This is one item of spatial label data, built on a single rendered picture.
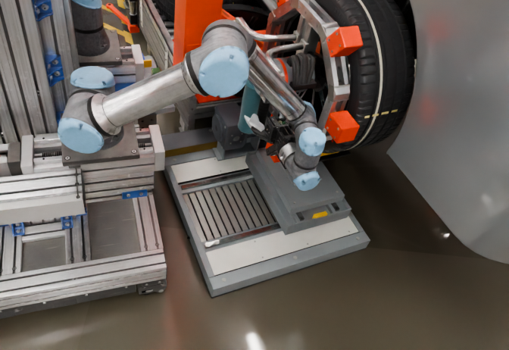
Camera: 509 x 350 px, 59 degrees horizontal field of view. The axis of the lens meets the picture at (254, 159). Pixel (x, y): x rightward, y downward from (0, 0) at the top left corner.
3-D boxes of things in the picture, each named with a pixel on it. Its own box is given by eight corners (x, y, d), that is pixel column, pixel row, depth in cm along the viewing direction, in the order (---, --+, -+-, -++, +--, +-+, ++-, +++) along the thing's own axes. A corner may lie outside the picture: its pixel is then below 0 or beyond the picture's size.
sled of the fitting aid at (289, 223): (346, 218, 230) (352, 207, 223) (284, 236, 216) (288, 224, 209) (301, 151, 259) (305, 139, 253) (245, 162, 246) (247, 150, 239)
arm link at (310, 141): (298, 117, 134) (290, 143, 141) (303, 143, 126) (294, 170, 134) (323, 119, 135) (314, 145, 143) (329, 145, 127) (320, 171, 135)
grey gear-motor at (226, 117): (287, 158, 254) (302, 110, 229) (217, 173, 238) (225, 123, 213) (274, 136, 264) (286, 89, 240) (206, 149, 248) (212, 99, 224)
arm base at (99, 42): (69, 57, 166) (65, 33, 159) (67, 35, 176) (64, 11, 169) (111, 55, 171) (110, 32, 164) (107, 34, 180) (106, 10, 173)
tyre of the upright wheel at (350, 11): (324, -30, 197) (310, 109, 230) (276, -29, 188) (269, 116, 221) (435, -2, 146) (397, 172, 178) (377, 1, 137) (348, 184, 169)
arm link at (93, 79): (120, 98, 140) (117, 61, 130) (113, 127, 131) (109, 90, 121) (79, 95, 138) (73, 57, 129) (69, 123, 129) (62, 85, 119)
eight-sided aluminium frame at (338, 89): (321, 168, 181) (366, 53, 143) (307, 171, 179) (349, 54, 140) (266, 86, 213) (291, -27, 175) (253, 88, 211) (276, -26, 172)
